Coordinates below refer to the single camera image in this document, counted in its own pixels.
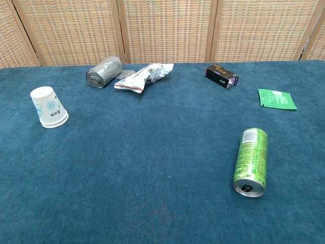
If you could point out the woven folding screen panel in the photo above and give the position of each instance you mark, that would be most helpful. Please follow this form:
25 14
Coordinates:
73 30
261 30
10 38
318 43
167 30

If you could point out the green drink can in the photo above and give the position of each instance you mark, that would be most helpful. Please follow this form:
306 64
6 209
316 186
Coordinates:
251 160

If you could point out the crumpled white snack wrapper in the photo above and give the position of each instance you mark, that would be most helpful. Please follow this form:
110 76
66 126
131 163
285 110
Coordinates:
134 81

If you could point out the blue felt table cover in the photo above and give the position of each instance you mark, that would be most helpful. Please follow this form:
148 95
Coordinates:
152 152

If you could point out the grey trash bag roll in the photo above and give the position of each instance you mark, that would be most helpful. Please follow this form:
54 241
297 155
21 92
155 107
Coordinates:
104 71

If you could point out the green flat sachet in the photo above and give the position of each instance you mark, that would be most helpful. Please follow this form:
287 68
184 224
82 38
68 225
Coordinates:
276 99

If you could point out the white paper cup blue print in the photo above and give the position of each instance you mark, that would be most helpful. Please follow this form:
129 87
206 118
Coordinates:
45 104

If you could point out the small black carton box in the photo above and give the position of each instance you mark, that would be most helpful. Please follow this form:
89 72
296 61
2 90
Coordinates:
218 75

